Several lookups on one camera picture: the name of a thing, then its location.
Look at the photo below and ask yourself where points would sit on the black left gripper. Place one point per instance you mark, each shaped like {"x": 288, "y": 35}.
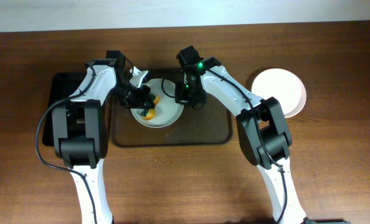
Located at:
{"x": 142, "y": 99}

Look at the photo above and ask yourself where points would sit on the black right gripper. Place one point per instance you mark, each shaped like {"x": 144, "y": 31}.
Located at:
{"x": 189, "y": 97}

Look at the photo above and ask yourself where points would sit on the yellow green sponge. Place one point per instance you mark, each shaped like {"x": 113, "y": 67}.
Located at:
{"x": 149, "y": 112}

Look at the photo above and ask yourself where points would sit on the grey-white plate with sauce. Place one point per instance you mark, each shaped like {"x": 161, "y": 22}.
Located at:
{"x": 167, "y": 111}

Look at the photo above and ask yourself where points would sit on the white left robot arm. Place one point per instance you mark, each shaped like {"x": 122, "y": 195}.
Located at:
{"x": 82, "y": 157}

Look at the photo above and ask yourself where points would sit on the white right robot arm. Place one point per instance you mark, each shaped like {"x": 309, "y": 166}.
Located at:
{"x": 264, "y": 136}

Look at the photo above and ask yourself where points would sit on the brown plastic tray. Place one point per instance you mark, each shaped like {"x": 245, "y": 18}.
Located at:
{"x": 208, "y": 124}

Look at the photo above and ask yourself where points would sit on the black plastic tray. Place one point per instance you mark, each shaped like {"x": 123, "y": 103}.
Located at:
{"x": 68, "y": 84}

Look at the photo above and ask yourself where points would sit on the white plate at side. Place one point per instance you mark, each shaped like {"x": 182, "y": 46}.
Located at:
{"x": 283, "y": 85}

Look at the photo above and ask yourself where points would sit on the black object bottom edge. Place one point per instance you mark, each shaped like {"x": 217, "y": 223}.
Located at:
{"x": 309, "y": 221}

